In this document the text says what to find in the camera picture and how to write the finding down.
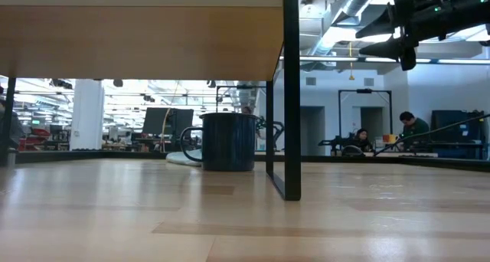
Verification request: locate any thin black cable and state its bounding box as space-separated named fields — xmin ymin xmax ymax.
xmin=372 ymin=113 xmax=490 ymax=158

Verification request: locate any black background rig frame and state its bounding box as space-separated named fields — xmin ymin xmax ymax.
xmin=214 ymin=84 xmax=268 ymax=114
xmin=337 ymin=88 xmax=394 ymax=149

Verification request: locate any wooden shelf with black legs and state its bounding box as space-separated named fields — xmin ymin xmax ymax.
xmin=0 ymin=0 xmax=302 ymax=202

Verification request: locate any white pillar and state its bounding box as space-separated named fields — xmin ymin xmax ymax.
xmin=69 ymin=79 xmax=106 ymax=152

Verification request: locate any yellow hanging cord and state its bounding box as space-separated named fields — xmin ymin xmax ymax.
xmin=347 ymin=41 xmax=356 ymax=82

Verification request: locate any dark background monitor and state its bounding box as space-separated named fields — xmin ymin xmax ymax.
xmin=142 ymin=107 xmax=195 ymax=137

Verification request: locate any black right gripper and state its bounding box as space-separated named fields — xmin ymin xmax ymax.
xmin=354 ymin=0 xmax=490 ymax=72

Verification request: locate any black aluminium table frame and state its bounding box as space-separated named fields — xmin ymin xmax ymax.
xmin=0 ymin=149 xmax=490 ymax=174

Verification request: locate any light blue cloth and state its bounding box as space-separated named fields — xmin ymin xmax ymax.
xmin=165 ymin=148 xmax=204 ymax=168

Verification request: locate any dark blue enamel mug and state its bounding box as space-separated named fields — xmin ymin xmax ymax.
xmin=179 ymin=112 xmax=259 ymax=172

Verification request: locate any silver ceiling duct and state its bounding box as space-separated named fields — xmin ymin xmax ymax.
xmin=302 ymin=0 xmax=386 ymax=72

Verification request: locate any seated person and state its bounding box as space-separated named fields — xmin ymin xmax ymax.
xmin=397 ymin=110 xmax=433 ymax=149
xmin=345 ymin=128 xmax=375 ymax=155

